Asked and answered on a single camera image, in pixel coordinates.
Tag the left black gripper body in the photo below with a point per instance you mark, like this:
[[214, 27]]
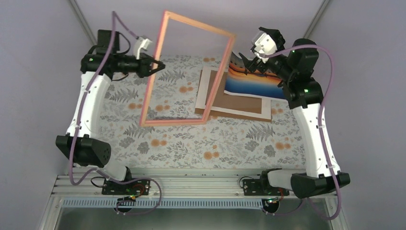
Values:
[[141, 72]]

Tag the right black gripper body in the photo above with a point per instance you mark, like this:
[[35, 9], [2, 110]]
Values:
[[255, 63]]

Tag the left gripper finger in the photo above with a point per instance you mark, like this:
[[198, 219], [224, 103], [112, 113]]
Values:
[[157, 59], [159, 67]]

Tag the sunset lake photo print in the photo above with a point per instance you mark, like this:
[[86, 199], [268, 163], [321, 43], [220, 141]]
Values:
[[241, 82]]

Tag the brown frame backing board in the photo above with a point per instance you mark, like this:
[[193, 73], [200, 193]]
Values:
[[229, 105]]

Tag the pink wooden picture frame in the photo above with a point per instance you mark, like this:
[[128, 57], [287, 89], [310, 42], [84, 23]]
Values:
[[167, 15]]

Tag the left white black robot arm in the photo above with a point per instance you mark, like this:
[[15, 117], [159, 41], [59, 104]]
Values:
[[80, 143]]

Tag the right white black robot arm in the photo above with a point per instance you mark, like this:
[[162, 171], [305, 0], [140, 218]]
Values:
[[294, 67]]

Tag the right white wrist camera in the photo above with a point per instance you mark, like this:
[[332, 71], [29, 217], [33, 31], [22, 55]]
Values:
[[263, 46]]

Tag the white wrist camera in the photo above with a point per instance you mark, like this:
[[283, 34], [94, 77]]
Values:
[[263, 46], [142, 43]]

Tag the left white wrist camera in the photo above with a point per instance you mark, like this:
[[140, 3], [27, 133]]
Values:
[[142, 43]]

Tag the aluminium mounting rail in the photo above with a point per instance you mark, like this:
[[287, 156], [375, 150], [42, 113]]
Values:
[[174, 183]]

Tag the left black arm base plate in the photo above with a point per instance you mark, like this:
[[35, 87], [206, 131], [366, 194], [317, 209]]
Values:
[[139, 187]]

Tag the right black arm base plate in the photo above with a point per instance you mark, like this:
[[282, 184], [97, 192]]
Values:
[[254, 187]]

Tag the grey slotted cable duct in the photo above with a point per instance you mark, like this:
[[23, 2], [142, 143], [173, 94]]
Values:
[[165, 203]]

